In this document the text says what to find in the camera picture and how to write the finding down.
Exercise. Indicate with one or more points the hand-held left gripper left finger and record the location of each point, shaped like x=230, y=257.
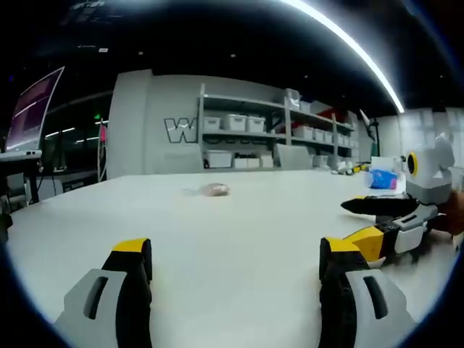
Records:
x=108, y=290

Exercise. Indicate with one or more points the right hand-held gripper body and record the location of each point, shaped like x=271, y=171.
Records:
x=429, y=174

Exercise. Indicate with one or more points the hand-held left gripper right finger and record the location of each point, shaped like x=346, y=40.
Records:
x=362, y=297

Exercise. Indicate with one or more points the clear resealable bag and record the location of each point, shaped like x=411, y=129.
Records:
x=214, y=189

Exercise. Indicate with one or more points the person's right hand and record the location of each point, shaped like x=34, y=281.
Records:
x=453, y=214

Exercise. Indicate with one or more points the blue plastic packet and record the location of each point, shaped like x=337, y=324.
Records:
x=380, y=179

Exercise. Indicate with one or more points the yellow and black tool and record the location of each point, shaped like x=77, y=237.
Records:
x=359, y=168

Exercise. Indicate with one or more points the black stand with white part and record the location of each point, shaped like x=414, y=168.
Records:
x=371, y=130

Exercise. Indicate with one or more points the grey metal shelf unit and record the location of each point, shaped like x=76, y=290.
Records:
x=286, y=130

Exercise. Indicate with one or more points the ceiling light strip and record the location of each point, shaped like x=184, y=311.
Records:
x=362, y=47

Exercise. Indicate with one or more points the grey side desk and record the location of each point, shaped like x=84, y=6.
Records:
x=18, y=156

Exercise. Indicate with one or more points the rows of white storage boxes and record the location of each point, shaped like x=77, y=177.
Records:
x=237, y=123

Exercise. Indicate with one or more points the computer monitor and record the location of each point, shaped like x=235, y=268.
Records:
x=30, y=108

